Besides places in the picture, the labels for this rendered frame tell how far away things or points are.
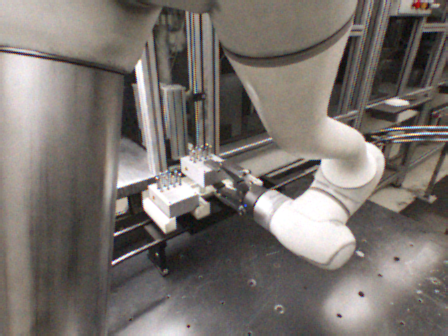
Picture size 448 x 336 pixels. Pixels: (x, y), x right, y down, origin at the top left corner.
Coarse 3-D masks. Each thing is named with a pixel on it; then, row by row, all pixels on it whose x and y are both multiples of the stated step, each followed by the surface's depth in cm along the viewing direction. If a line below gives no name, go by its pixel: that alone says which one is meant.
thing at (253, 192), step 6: (240, 186) 71; (246, 186) 69; (252, 186) 68; (258, 186) 68; (246, 192) 70; (252, 192) 67; (258, 192) 66; (264, 192) 66; (246, 198) 67; (252, 198) 66; (258, 198) 65; (246, 204) 67; (252, 204) 66; (246, 210) 68; (252, 210) 66
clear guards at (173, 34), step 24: (168, 24) 76; (192, 24) 80; (168, 48) 79; (192, 48) 83; (168, 72) 81; (192, 72) 86; (168, 96) 84; (192, 96) 89; (168, 120) 87; (192, 120) 92; (168, 144) 90; (192, 144) 96; (168, 168) 94
